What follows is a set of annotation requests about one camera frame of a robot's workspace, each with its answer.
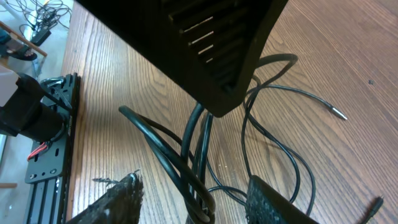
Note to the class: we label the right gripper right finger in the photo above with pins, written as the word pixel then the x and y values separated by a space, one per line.
pixel 264 205

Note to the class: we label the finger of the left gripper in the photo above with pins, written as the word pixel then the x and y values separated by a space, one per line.
pixel 210 48

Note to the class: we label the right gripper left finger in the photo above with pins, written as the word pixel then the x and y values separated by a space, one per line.
pixel 121 204

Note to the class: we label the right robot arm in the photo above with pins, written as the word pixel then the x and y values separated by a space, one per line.
pixel 22 112

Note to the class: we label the black power adapter on floor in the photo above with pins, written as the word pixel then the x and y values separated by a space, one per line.
pixel 40 37

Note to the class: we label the dark sandal on floor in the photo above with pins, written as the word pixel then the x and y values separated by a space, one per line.
pixel 15 49

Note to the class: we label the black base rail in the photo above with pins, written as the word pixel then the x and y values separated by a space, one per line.
pixel 48 173

